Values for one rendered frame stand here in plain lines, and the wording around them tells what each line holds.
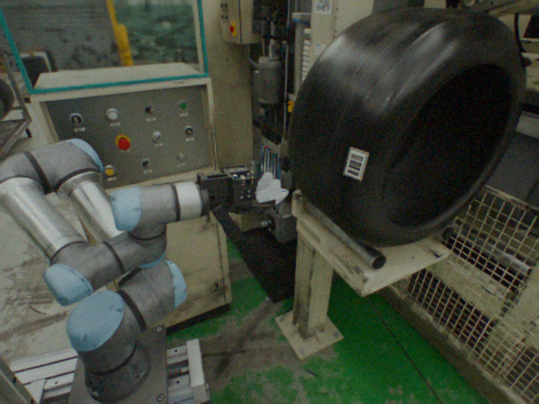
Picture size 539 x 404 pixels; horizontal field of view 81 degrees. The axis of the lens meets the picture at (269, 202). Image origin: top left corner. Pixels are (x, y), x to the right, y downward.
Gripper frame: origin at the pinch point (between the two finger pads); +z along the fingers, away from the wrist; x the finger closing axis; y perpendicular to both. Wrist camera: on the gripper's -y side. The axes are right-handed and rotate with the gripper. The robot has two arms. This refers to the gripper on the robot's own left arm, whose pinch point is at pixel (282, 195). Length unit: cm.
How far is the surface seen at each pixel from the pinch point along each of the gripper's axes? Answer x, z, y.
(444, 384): -22, 90, -102
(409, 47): -8.2, 18.0, 33.0
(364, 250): -6.7, 25.3, -18.0
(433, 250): -8, 57, -25
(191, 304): 61, -6, -95
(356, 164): -11.0, 9.3, 11.4
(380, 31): 1.5, 19.4, 35.2
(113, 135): 66, -31, -6
